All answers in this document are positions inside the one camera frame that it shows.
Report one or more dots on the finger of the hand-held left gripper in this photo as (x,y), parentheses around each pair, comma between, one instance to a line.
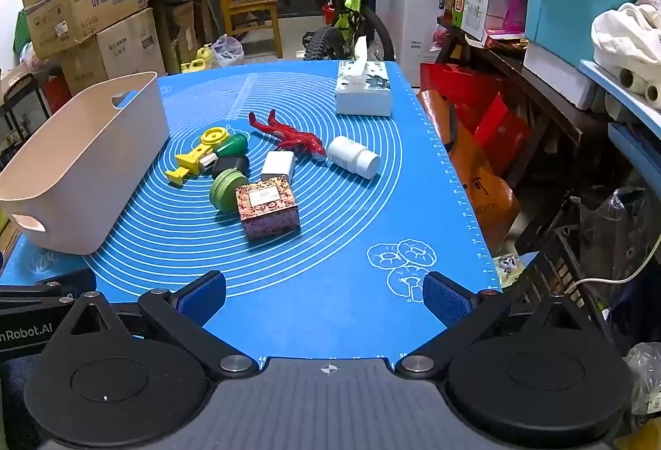
(67,284)

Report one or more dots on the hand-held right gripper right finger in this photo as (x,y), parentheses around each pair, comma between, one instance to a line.
(444,300)

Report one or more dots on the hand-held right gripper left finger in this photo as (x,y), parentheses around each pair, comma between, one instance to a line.
(204,297)

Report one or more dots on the beige plastic basket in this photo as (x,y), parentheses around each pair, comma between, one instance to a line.
(77,155)

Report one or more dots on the white charger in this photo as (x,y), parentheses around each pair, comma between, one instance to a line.
(276,166)

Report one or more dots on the white pill bottle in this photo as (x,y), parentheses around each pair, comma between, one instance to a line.
(351,155)

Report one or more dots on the dark cloth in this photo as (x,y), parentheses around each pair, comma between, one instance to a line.
(15,403)

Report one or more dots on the floral patterned box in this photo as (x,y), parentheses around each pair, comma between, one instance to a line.
(268,210)

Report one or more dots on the green round tin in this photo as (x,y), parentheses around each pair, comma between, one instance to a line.
(227,189)

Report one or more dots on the orange paper bag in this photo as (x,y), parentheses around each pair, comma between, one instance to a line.
(485,191)

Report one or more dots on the black plastic crate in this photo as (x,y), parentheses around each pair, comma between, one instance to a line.
(557,264)

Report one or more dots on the yellow plastic toy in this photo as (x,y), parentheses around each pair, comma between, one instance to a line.
(193,160)

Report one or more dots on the blue silicone mat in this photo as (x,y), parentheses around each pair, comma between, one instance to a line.
(320,222)

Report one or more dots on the black metal rack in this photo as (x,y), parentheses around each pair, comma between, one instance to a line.
(23,109)

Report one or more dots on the red paper bag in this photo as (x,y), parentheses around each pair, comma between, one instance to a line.
(495,124)

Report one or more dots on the red legs figurine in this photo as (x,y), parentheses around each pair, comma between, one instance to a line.
(294,137)

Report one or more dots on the dark wooden side table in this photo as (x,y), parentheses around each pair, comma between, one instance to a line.
(547,119)

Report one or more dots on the crumpled clear plastic bag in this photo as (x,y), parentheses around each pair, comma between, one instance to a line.
(645,372)

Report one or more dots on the white tissue box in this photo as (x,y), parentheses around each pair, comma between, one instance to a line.
(361,93)

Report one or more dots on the yellow plastic jug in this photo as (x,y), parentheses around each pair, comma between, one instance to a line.
(192,66)
(205,55)

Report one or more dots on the large brown cardboard box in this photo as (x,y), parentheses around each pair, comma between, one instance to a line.
(129,49)

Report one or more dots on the light blue shelf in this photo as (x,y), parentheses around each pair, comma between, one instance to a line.
(635,140)

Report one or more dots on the white foam box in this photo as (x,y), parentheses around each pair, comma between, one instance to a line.
(557,75)

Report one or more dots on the small brown cardboard box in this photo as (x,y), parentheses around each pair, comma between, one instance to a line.
(183,29)

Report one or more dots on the open printed cardboard box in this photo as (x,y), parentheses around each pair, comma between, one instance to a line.
(82,6)

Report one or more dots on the paper rolls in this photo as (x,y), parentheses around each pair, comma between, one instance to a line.
(638,86)

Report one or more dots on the wooden chair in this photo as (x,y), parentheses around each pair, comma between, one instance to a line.
(248,11)

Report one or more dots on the green white carton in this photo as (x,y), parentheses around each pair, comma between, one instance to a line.
(477,6)

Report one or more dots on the cooking oil bottle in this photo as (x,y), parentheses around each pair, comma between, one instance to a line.
(451,3)

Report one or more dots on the green black bicycle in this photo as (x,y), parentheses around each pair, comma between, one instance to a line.
(343,16)

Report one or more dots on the red bucket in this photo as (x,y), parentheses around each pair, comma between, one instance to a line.
(328,12)

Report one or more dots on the teal storage bin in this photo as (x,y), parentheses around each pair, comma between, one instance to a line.
(568,11)

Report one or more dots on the white cloth bundle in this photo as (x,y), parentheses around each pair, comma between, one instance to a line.
(625,37)

